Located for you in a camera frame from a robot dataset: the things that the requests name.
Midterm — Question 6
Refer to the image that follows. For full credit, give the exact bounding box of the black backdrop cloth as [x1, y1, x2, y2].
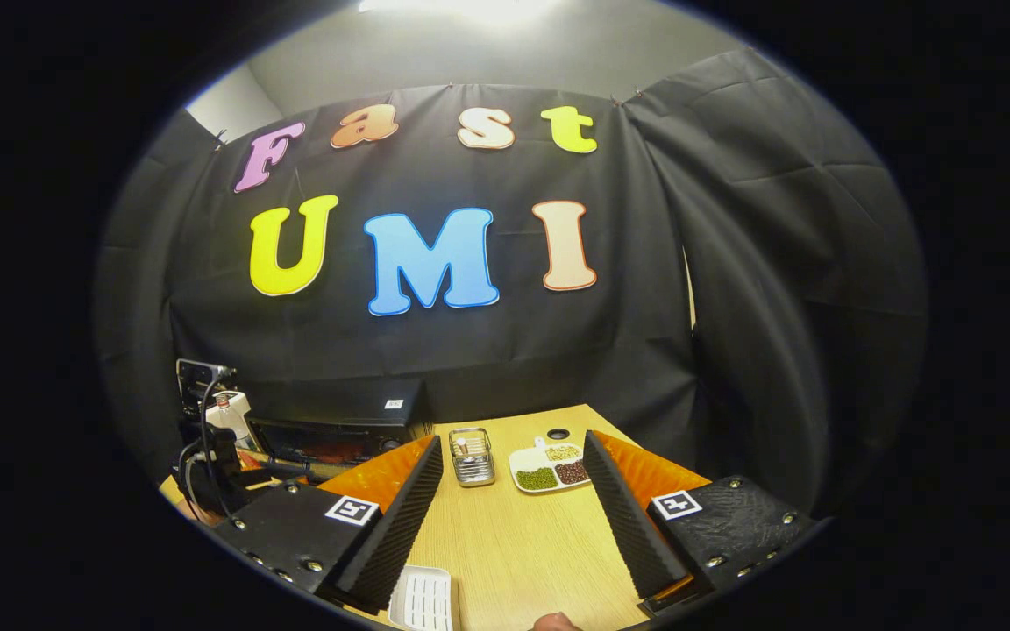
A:
[93, 48, 928, 518]

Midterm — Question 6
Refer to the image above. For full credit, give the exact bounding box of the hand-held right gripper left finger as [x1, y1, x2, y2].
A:
[211, 434, 446, 614]

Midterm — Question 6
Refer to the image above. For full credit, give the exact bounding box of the white toaster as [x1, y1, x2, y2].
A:
[205, 405, 253, 450]

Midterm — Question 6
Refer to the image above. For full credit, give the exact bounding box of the large ceiling light panel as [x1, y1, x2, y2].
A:
[359, 0, 560, 24]

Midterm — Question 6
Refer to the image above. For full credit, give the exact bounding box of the white rectangular dish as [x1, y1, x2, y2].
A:
[388, 565, 456, 631]

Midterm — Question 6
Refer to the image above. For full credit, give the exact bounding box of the metal wire basket holder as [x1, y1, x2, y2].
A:
[448, 427, 497, 488]

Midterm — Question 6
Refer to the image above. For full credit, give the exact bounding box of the white divided dish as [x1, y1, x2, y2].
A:
[509, 436, 594, 495]

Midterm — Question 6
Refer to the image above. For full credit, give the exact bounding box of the black electric oven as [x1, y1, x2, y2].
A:
[246, 377, 432, 467]

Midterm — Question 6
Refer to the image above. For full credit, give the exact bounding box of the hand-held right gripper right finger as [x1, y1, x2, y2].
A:
[580, 428, 820, 620]

